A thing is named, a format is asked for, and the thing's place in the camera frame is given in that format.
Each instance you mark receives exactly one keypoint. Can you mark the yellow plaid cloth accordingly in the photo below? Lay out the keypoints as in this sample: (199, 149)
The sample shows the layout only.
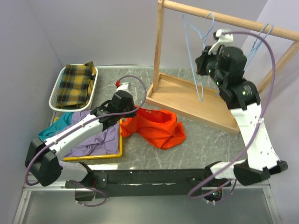
(76, 86)

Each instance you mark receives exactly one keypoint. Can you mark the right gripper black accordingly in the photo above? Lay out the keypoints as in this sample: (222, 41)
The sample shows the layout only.
(202, 59)

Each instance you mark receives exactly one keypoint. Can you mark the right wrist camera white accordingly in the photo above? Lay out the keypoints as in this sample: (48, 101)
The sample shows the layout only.
(221, 40)

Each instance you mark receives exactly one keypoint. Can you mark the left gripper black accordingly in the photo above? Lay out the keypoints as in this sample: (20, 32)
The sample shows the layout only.
(131, 114)

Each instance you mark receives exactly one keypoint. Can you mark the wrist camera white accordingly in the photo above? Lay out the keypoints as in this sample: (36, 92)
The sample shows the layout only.
(221, 40)
(123, 86)

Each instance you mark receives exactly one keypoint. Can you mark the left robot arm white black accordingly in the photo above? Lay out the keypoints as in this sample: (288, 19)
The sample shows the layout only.
(45, 158)

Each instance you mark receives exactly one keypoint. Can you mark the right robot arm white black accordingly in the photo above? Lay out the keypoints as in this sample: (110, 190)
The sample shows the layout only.
(243, 101)

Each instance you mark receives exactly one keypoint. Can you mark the teal t shirt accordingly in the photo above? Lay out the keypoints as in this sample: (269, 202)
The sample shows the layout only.
(63, 121)

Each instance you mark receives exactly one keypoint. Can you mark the white plastic basket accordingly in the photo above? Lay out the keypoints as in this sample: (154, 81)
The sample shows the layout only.
(53, 96)

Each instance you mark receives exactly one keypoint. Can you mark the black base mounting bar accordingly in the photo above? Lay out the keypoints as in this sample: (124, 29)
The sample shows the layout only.
(161, 182)

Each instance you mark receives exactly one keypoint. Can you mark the wooden hanger rack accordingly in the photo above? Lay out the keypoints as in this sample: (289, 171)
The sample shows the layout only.
(179, 96)

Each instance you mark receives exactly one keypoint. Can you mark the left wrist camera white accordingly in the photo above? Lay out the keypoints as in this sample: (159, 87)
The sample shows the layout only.
(123, 86)

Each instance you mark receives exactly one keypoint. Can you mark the orange t shirt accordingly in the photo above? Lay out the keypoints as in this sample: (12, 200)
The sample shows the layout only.
(160, 128)

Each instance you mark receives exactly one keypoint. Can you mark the yellow plastic tray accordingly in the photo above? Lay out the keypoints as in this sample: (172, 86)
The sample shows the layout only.
(93, 157)

